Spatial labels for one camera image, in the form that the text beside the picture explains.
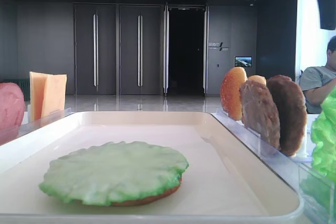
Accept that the green lettuce leaf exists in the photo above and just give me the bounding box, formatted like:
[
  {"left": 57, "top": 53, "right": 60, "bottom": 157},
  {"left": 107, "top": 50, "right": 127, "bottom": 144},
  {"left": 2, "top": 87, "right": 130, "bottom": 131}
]
[
  {"left": 39, "top": 142, "right": 189, "bottom": 206},
  {"left": 301, "top": 90, "right": 335, "bottom": 218}
]

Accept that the upright bread slice front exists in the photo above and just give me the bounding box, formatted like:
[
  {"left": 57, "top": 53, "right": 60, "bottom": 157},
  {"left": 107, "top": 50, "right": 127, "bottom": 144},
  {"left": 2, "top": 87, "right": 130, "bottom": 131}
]
[{"left": 220, "top": 67, "right": 247, "bottom": 121}]

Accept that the upright bread slice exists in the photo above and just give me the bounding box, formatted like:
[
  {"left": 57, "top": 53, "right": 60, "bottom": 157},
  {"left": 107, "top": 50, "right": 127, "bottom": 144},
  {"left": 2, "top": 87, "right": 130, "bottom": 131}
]
[
  {"left": 220, "top": 67, "right": 247, "bottom": 121},
  {"left": 248, "top": 75, "right": 267, "bottom": 85}
]

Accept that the grey-brown meat patty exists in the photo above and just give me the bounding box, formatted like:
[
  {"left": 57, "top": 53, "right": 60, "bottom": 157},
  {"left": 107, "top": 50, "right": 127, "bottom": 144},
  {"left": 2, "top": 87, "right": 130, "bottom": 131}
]
[{"left": 239, "top": 80, "right": 280, "bottom": 150}]

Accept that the upright bread slice rear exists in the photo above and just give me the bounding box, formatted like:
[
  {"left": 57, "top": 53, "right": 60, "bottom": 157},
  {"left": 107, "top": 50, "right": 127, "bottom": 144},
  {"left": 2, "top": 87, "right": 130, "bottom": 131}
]
[{"left": 248, "top": 75, "right": 267, "bottom": 85}]

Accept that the round bread slice on tray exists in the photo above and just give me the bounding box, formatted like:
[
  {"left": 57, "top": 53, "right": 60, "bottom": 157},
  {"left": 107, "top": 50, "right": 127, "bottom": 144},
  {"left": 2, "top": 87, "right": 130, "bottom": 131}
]
[{"left": 110, "top": 178, "right": 182, "bottom": 207}]

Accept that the front orange cheese slice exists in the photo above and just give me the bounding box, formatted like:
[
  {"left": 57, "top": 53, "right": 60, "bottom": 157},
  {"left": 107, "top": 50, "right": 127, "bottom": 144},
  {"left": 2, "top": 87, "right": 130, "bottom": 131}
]
[{"left": 41, "top": 74, "right": 67, "bottom": 118}]

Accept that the orange cheese slice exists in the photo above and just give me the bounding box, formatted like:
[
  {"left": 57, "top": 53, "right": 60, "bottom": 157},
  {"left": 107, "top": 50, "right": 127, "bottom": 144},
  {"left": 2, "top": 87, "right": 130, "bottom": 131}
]
[
  {"left": 41, "top": 74, "right": 67, "bottom": 118},
  {"left": 29, "top": 71, "right": 49, "bottom": 121}
]

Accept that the dark brown meat patty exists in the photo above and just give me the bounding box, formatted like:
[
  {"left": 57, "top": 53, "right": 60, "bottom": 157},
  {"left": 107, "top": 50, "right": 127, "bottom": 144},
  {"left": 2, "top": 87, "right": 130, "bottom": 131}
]
[{"left": 267, "top": 75, "right": 307, "bottom": 156}]

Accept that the rear orange cheese slice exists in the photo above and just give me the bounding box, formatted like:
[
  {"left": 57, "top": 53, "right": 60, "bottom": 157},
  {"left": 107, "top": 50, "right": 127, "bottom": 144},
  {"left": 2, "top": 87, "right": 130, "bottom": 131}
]
[{"left": 29, "top": 71, "right": 49, "bottom": 121}]

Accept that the red tomato slice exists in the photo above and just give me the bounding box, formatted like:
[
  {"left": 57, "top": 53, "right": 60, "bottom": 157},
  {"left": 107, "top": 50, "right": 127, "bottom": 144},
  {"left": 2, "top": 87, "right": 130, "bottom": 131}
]
[{"left": 1, "top": 83, "right": 25, "bottom": 145}]

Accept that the dark double door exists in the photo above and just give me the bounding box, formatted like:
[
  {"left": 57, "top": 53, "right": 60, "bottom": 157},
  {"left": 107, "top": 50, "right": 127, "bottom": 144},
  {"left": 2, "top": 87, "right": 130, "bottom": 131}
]
[{"left": 73, "top": 4, "right": 163, "bottom": 95}]

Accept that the cream rectangular tray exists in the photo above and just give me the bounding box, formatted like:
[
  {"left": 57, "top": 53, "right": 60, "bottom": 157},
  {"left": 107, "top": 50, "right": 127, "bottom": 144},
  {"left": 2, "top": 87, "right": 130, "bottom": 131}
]
[{"left": 1, "top": 111, "right": 304, "bottom": 223}]

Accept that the seated person grey shirt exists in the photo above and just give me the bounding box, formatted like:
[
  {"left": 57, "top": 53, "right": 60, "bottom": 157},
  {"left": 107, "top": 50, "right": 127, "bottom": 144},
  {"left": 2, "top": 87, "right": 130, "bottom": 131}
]
[{"left": 299, "top": 35, "right": 336, "bottom": 115}]

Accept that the clear acrylic rack left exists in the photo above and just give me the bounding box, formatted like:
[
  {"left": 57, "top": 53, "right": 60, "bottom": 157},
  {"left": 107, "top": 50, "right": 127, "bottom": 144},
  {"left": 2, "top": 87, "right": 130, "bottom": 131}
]
[{"left": 1, "top": 108, "right": 74, "bottom": 145}]

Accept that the clear acrylic rack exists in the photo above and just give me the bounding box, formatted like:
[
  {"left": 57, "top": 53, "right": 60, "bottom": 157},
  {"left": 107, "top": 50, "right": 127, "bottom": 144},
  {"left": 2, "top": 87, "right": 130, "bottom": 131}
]
[
  {"left": 1, "top": 108, "right": 74, "bottom": 145},
  {"left": 213, "top": 109, "right": 335, "bottom": 223}
]

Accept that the clear acrylic rack right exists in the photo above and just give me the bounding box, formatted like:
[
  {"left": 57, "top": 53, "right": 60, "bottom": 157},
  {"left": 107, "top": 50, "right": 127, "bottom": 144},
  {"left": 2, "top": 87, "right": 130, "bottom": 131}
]
[{"left": 213, "top": 109, "right": 335, "bottom": 223}]

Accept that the small wall screen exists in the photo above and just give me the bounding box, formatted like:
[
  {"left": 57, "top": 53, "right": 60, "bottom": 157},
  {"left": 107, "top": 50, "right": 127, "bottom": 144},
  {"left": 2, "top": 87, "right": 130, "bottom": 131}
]
[{"left": 235, "top": 57, "right": 253, "bottom": 68}]

